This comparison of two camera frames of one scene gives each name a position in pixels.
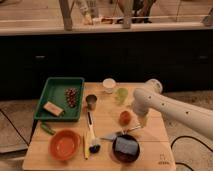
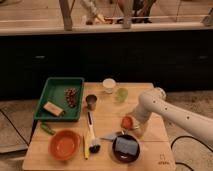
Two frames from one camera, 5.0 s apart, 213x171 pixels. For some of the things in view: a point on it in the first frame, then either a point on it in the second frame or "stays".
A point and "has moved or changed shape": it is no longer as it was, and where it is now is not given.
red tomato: [125, 118] has moved or changed shape
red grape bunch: [71, 96] stays
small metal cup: [91, 101] stays
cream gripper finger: [143, 120] -> [140, 127]
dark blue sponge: [126, 146] stays
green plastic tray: [54, 92] stays
